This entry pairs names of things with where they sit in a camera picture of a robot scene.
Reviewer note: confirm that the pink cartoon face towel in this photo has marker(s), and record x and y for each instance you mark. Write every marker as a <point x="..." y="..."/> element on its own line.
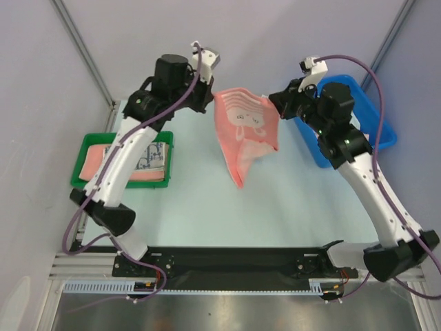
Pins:
<point x="246" y="128"/>

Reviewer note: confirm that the blue white patterned towel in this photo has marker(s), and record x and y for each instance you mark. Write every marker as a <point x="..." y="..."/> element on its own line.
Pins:
<point x="153" y="158"/>

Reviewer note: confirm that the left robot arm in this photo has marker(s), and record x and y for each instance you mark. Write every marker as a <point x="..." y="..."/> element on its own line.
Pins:
<point x="143" y="118"/>

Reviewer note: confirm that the green plastic tray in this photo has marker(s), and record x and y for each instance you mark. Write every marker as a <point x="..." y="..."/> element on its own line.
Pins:
<point x="107" y="138"/>

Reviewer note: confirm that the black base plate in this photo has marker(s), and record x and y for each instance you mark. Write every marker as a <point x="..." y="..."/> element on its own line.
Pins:
<point x="238" y="265"/>

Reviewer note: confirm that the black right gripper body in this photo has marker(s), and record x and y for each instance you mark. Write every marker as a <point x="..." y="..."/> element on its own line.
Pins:
<point x="286" y="104"/>

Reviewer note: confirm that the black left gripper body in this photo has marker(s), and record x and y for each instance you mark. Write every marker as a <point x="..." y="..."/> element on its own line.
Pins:
<point x="198" y="100"/>

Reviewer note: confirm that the blue plastic bin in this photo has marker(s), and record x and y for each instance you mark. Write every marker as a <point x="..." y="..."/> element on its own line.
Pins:
<point x="365" y="112"/>

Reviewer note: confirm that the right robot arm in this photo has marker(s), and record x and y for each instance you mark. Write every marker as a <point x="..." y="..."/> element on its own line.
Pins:
<point x="328" y="111"/>

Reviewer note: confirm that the white cable duct rail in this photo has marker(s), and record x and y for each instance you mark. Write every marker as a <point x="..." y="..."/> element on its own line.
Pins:
<point x="144" y="288"/>

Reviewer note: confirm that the pink terry towel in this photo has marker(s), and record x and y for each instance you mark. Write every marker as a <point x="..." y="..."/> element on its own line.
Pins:
<point x="96" y="154"/>

